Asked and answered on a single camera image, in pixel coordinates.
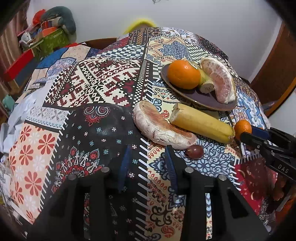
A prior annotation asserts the large orange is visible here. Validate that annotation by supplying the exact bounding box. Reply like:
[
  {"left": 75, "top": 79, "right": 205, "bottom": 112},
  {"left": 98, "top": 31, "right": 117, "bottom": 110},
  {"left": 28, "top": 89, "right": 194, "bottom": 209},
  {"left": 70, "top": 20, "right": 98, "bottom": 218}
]
[{"left": 167, "top": 60, "right": 201, "bottom": 90}]

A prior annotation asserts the small mandarin orange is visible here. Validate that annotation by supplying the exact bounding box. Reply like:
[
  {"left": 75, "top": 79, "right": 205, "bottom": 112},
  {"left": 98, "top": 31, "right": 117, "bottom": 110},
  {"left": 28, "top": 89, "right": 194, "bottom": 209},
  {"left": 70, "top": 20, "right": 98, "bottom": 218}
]
[{"left": 234, "top": 120, "right": 252, "bottom": 141}]

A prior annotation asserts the dark red grape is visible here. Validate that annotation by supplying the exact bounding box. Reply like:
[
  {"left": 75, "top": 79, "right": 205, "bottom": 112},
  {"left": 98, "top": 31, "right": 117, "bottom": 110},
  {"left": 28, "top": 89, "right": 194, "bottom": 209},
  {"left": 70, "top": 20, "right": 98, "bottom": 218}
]
[{"left": 186, "top": 145, "right": 204, "bottom": 159}]

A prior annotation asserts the dark purple plate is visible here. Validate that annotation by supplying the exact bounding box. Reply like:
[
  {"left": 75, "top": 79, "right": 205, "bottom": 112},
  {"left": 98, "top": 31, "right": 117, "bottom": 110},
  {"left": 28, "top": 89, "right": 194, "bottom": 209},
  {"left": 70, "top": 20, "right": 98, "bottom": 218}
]
[{"left": 161, "top": 64, "right": 237, "bottom": 111}]

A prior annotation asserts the yellow banana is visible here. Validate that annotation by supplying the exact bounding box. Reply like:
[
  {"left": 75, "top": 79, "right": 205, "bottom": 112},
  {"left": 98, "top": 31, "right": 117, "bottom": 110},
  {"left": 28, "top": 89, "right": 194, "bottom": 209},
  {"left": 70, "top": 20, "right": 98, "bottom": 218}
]
[{"left": 170, "top": 103, "right": 235, "bottom": 144}]

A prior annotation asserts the yellow foam arch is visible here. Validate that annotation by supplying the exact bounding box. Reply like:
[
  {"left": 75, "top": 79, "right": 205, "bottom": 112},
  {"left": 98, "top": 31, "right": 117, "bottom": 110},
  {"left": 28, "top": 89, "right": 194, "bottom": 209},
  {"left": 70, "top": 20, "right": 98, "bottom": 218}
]
[{"left": 123, "top": 18, "right": 157, "bottom": 35}]

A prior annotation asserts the red plastic bag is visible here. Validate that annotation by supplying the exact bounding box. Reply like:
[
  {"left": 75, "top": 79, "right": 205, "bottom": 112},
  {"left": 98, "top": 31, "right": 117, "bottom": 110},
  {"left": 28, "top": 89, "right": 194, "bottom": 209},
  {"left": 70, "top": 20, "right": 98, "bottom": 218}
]
[{"left": 32, "top": 9, "right": 46, "bottom": 26}]

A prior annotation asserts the colourful patchwork tablecloth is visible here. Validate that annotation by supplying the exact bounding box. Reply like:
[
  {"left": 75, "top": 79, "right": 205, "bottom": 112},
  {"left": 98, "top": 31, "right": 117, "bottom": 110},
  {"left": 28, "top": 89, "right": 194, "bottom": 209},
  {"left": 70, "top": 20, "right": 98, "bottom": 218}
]
[{"left": 9, "top": 27, "right": 270, "bottom": 240}]

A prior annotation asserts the grey neck pillow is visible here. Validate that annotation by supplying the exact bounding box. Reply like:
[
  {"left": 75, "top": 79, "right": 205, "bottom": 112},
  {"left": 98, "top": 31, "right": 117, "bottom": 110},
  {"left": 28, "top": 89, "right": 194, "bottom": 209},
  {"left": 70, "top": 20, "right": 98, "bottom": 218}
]
[{"left": 40, "top": 6, "right": 76, "bottom": 35}]

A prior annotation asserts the small banana piece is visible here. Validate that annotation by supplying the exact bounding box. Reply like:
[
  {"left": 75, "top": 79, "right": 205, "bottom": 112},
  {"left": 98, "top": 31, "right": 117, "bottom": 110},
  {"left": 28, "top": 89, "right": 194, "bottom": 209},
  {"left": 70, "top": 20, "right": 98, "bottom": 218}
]
[{"left": 190, "top": 61, "right": 215, "bottom": 94}]

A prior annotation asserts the peeled pomelo segment on plate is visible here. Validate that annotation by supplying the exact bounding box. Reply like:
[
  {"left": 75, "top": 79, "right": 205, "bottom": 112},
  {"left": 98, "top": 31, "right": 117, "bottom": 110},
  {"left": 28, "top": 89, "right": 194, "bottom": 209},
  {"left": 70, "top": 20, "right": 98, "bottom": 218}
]
[{"left": 200, "top": 57, "right": 236, "bottom": 104}]

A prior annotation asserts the red box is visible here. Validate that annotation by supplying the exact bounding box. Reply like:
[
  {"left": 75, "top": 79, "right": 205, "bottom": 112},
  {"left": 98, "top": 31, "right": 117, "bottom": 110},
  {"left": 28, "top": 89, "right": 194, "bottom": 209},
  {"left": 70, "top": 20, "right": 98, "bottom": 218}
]
[{"left": 3, "top": 49, "right": 35, "bottom": 82}]

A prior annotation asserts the green storage box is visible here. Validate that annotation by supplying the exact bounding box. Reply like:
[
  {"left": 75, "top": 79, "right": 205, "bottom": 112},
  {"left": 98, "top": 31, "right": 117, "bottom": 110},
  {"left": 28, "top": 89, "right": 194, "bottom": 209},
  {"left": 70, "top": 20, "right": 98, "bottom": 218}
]
[{"left": 32, "top": 27, "right": 70, "bottom": 58}]

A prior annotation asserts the striped curtain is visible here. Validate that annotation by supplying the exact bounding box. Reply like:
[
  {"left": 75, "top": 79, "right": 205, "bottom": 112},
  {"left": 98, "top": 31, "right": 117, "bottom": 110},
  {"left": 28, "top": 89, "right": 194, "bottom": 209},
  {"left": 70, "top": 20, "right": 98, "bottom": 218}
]
[{"left": 0, "top": 14, "right": 31, "bottom": 93}]

